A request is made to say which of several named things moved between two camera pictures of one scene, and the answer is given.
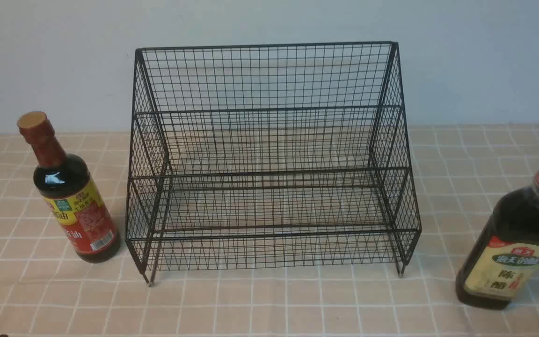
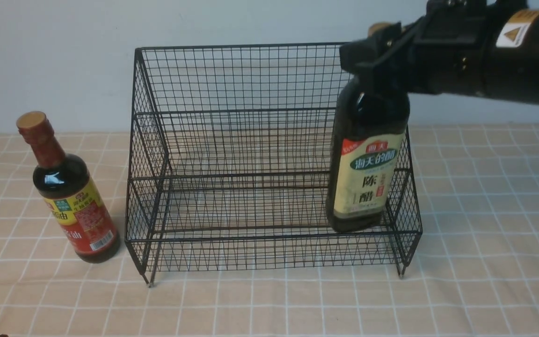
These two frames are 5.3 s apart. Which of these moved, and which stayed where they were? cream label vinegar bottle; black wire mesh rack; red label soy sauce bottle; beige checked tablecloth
Moved: cream label vinegar bottle
Stayed: red label soy sauce bottle; beige checked tablecloth; black wire mesh rack
